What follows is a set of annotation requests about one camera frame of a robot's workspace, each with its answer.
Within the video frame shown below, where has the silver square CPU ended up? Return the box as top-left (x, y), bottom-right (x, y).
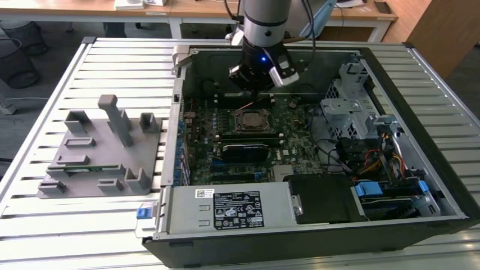
top-left (243, 113), bottom-right (265, 127)

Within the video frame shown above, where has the metal socket cover frame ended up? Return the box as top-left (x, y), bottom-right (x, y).
top-left (234, 109), bottom-right (273, 132)

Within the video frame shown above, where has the CPU socket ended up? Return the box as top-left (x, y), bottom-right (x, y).
top-left (233, 109), bottom-right (273, 133)

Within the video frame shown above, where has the black RAM slot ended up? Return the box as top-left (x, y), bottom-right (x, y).
top-left (219, 133), bottom-right (281, 141)
top-left (214, 93), bottom-right (275, 101)
top-left (221, 139), bottom-right (283, 147)
top-left (214, 100), bottom-right (278, 109)

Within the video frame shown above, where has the green motherboard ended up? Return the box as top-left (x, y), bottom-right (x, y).
top-left (179, 94), bottom-right (325, 187)

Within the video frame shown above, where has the metal disk bay cage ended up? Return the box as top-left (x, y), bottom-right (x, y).
top-left (318, 62), bottom-right (381, 141)

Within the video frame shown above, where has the black graphics card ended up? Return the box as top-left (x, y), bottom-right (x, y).
top-left (221, 143), bottom-right (271, 164)

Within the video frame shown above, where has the silver chipset heatsink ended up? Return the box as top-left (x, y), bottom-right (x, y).
top-left (273, 165), bottom-right (297, 182)

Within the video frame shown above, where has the black expansion slot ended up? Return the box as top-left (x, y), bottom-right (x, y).
top-left (210, 173), bottom-right (261, 183)

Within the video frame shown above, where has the grey plastic part rack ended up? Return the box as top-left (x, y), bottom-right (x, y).
top-left (37, 94), bottom-right (165, 200)

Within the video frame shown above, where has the black plastic shroud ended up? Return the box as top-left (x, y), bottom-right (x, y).
top-left (287, 173), bottom-right (369, 226)

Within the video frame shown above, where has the blue disk carrier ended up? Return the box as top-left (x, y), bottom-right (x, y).
top-left (354, 182), bottom-right (385, 199)

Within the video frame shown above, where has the silver power supply unit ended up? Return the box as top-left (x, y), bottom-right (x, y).
top-left (158, 181), bottom-right (302, 234)

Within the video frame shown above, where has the green RAM stick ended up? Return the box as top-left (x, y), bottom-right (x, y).
top-left (66, 166), bottom-right (106, 173)

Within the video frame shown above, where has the wooden cabinet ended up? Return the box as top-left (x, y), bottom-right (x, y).
top-left (382, 0), bottom-right (480, 79)

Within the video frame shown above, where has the blue case latch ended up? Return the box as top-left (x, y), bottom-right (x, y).
top-left (137, 206), bottom-right (155, 221)

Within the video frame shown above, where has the black mesh waste bin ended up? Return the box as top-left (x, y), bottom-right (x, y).
top-left (0, 38), bottom-right (43, 89)
top-left (0, 19), bottom-right (50, 57)

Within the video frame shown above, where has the black PC case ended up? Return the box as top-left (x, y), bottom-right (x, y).
top-left (141, 43), bottom-right (480, 268)

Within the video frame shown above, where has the grey metal stand foot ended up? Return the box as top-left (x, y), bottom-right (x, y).
top-left (0, 92), bottom-right (19, 115)

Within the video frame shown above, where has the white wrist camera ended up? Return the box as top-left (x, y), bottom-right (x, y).
top-left (269, 55), bottom-right (302, 88)

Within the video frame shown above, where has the grey case handle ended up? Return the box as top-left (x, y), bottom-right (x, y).
top-left (171, 44), bottom-right (194, 77)

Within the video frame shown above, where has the black wire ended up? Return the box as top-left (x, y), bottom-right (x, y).
top-left (315, 137), bottom-right (357, 177)

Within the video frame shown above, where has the grey plastic bracket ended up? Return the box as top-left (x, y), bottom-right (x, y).
top-left (370, 114), bottom-right (401, 133)

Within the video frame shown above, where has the silver metal handle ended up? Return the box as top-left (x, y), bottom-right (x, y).
top-left (291, 193), bottom-right (305, 217)

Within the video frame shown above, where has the coloured wire bundle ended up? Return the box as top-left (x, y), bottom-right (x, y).
top-left (362, 132), bottom-right (410, 181)

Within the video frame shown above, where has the wooden desk white frame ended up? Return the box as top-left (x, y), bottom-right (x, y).
top-left (0, 0), bottom-right (399, 43)

